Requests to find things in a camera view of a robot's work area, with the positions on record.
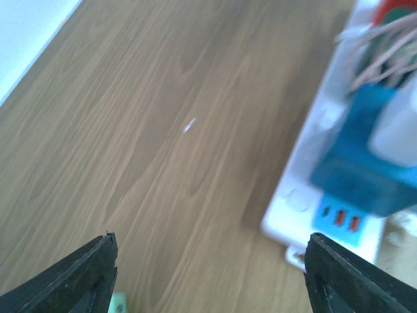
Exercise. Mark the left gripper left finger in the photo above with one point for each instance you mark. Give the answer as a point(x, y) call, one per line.
point(81, 282)

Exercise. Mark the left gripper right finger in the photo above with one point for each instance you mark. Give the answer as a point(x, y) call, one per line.
point(337, 280)

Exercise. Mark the white usb charger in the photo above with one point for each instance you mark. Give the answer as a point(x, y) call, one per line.
point(393, 137)

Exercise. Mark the white power strip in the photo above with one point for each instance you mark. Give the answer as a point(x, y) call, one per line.
point(298, 208)

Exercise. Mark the mint green charger plug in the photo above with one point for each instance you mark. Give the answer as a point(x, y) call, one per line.
point(118, 303)

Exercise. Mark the dark green cube adapter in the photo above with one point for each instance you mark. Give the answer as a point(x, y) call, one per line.
point(390, 49)

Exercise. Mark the blue cube socket adapter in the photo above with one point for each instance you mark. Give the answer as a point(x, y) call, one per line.
point(350, 172)

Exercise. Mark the red cube socket adapter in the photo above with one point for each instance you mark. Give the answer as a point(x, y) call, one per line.
point(382, 9)

